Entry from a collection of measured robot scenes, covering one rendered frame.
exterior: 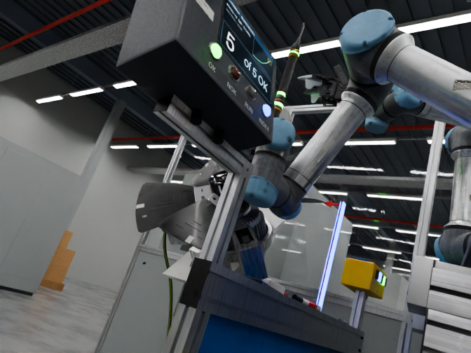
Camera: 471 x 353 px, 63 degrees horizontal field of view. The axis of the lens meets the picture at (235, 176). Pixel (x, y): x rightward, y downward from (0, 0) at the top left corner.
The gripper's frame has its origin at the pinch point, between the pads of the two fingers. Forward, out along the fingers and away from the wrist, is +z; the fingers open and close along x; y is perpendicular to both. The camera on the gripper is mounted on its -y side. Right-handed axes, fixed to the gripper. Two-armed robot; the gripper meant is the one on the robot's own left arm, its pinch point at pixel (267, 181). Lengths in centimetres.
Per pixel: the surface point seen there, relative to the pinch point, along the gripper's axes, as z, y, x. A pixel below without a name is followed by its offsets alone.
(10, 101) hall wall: 976, 744, -408
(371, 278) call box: 14.2, -39.7, 20.3
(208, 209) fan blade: 14.7, 16.5, 9.1
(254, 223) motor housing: 27.6, -0.1, 8.0
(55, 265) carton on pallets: 760, 360, 33
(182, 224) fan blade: 6.5, 22.7, 17.4
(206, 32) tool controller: -67, 17, 3
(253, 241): 13.4, -0.1, 16.7
